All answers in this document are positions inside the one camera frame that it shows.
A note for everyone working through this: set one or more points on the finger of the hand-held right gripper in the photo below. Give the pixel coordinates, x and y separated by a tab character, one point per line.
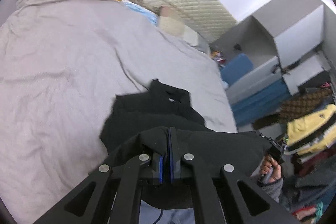
265	137

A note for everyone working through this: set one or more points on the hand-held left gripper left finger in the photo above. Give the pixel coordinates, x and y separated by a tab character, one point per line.
160	169

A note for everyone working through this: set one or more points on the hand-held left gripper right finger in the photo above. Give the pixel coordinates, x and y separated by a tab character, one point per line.
172	161

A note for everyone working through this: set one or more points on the black puffer jacket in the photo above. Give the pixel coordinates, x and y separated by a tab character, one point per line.
210	145

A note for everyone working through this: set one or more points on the person's right forearm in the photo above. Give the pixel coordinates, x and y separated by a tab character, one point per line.
273	190

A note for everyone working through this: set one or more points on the dark clothes pile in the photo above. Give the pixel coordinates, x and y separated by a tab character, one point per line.
312	176

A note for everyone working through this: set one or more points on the person's right hand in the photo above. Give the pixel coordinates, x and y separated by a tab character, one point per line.
273	171

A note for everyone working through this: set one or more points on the yellow garment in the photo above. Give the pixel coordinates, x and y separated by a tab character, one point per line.
309	127

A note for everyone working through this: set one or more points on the brown houndstooth coat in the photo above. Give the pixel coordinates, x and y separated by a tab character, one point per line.
302	103

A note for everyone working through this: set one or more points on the blue covered chair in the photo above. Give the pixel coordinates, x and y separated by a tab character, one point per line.
236	69

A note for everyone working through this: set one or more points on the grey wardrobe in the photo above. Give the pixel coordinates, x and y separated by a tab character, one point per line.
296	35

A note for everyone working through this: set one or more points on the beige pillow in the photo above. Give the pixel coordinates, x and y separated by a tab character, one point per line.
170	22

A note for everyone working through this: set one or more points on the bed with grey sheet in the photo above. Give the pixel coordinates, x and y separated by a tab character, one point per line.
65	56

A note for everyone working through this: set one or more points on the light blue blanket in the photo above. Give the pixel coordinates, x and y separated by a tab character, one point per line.
141	12

